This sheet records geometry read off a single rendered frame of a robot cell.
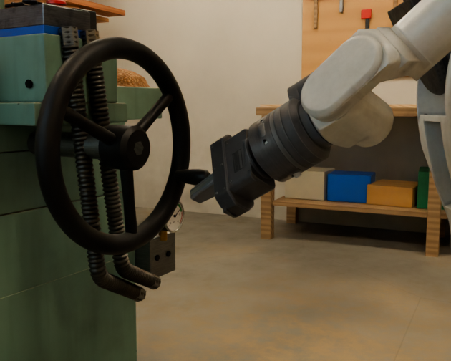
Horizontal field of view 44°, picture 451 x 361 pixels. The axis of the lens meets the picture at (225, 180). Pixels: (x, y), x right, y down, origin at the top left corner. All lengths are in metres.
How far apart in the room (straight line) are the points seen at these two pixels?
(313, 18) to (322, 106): 3.52
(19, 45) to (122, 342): 0.57
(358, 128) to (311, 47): 3.46
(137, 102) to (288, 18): 3.24
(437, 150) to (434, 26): 0.42
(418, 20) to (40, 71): 0.47
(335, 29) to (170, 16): 1.35
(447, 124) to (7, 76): 0.65
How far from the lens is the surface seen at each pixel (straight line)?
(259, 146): 0.70
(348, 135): 0.70
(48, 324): 0.96
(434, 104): 1.07
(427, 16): 0.67
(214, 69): 4.43
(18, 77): 0.82
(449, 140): 0.93
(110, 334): 1.07
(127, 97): 1.04
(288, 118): 0.69
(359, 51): 0.65
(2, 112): 0.82
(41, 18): 0.81
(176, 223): 1.07
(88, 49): 0.71
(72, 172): 0.95
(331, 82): 0.66
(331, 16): 4.13
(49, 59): 0.79
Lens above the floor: 0.87
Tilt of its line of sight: 8 degrees down
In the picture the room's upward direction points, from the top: straight up
